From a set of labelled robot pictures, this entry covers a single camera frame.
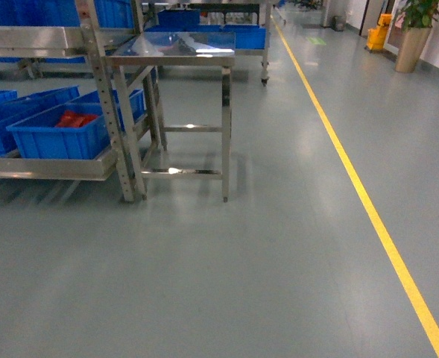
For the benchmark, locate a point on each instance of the blue bin with red bags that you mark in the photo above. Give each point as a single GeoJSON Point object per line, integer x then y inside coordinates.
{"type": "Point", "coordinates": [37, 137]}

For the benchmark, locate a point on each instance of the rear steel shelf rack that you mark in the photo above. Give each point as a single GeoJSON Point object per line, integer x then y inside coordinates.
{"type": "Point", "coordinates": [244, 25]}

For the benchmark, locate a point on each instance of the steel shelf rack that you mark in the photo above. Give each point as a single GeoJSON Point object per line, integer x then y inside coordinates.
{"type": "Point", "coordinates": [244, 25]}
{"type": "Point", "coordinates": [37, 29]}

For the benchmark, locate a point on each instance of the empty blue plastic bin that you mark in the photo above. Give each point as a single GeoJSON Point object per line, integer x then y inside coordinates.
{"type": "Point", "coordinates": [21, 108]}

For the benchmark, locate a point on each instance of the small steel side table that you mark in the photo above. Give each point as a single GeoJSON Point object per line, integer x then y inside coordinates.
{"type": "Point", "coordinates": [180, 110]}

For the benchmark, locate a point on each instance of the red bubble wrap bags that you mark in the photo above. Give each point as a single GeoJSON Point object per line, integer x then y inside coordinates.
{"type": "Point", "coordinates": [72, 119]}

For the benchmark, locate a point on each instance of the yellow mop bucket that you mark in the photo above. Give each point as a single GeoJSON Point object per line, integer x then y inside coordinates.
{"type": "Point", "coordinates": [376, 36]}

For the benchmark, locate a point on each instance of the plant in gold planter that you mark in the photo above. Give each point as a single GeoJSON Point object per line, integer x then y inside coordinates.
{"type": "Point", "coordinates": [418, 17]}

